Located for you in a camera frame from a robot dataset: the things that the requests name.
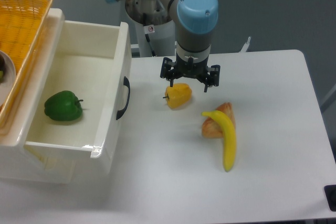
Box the yellow bell pepper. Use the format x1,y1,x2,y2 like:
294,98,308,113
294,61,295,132
163,83,192,109

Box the green bell pepper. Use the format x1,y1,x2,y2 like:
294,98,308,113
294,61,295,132
44,90,83,122

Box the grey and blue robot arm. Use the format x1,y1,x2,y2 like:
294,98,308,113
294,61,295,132
106,0,220,88

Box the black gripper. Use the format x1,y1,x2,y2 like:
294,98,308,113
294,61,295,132
160,44,221,93

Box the white bowl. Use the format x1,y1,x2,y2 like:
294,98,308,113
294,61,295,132
1,51,16,105

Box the pink apple slice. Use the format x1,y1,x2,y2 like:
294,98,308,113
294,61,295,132
202,102,236,138

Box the white metal bracket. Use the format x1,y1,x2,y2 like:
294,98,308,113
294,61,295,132
240,36,251,53

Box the black corner table clamp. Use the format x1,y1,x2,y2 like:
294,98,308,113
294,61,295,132
324,185,336,212

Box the white drawer cabinet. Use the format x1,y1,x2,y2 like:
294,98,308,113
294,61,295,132
1,8,75,184

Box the yellow banana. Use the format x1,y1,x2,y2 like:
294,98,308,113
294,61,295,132
202,110,237,172

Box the yellow woven basket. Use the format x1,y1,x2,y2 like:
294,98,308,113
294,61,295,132
1,0,53,127

